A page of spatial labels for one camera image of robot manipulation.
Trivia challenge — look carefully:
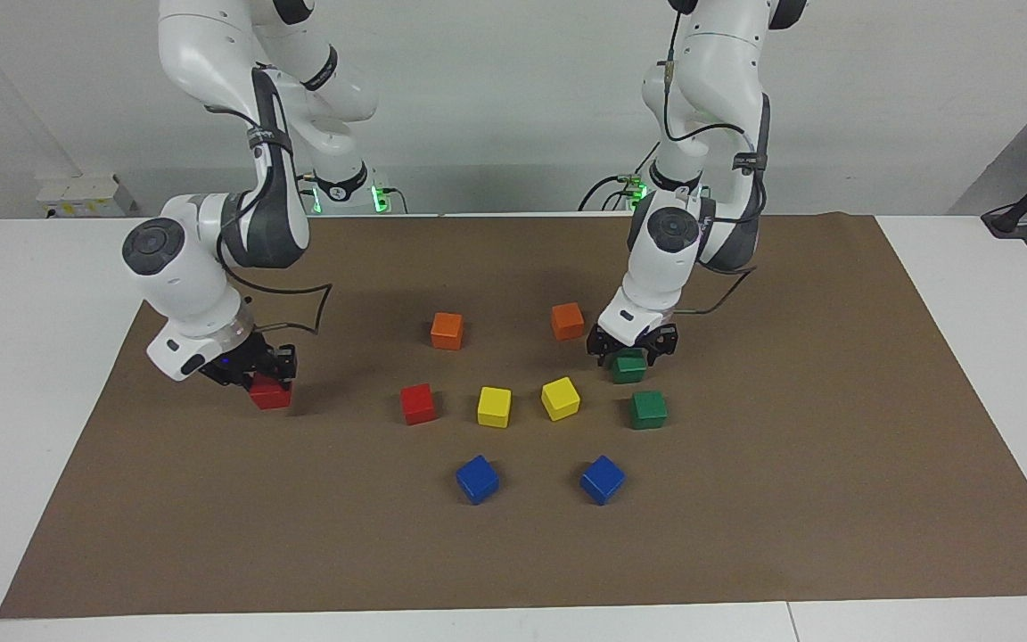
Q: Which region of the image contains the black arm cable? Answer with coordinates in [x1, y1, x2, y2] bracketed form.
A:
[661, 0, 768, 317]
[204, 67, 334, 336]

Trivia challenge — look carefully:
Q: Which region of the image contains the yellow wooden cube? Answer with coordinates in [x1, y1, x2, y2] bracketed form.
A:
[476, 385, 514, 430]
[540, 376, 582, 423]

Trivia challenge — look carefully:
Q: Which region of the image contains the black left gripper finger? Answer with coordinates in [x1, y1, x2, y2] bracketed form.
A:
[586, 325, 618, 367]
[645, 325, 680, 367]

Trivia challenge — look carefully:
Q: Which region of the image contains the orange wooden cube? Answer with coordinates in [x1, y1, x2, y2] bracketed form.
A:
[550, 301, 586, 342]
[430, 311, 464, 351]

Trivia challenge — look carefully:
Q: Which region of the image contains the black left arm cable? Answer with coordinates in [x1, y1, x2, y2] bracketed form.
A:
[661, 0, 768, 317]

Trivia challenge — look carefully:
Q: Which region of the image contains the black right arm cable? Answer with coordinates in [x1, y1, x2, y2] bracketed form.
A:
[204, 67, 334, 336]

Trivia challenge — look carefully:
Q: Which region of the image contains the red wooden cube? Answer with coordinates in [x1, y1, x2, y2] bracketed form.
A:
[399, 383, 438, 426]
[250, 373, 292, 411]

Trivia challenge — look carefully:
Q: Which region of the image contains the brown paper table mat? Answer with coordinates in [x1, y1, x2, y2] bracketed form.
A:
[0, 212, 1027, 621]

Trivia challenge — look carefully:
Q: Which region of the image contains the blue wooden cube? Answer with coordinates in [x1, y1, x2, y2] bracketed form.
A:
[579, 455, 628, 507]
[455, 454, 501, 506]

